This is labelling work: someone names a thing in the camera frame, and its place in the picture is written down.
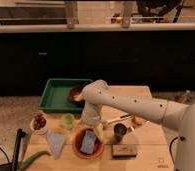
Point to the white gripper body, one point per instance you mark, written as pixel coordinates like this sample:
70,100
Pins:
98,130

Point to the blue grey sponge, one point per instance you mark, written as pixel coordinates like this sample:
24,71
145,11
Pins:
88,142

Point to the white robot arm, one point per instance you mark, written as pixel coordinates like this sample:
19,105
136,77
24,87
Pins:
176,116

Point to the red orange bowl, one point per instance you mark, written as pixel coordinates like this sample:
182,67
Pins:
98,149

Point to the white bowl with red fruit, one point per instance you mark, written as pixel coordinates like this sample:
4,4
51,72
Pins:
38,124

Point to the metal cup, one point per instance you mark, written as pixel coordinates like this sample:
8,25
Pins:
119,131

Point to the brown rectangular block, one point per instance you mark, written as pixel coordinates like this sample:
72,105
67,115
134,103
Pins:
122,150

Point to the green plastic cup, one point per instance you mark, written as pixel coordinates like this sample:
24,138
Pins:
67,121

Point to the red yellow apple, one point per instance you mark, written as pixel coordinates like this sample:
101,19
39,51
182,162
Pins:
138,120

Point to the green plastic tray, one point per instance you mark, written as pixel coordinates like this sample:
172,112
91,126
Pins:
56,96

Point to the green cucumber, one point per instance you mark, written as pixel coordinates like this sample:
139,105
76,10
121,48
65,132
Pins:
31,159

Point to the black stand pole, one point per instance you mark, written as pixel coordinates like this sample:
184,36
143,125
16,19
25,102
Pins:
19,136

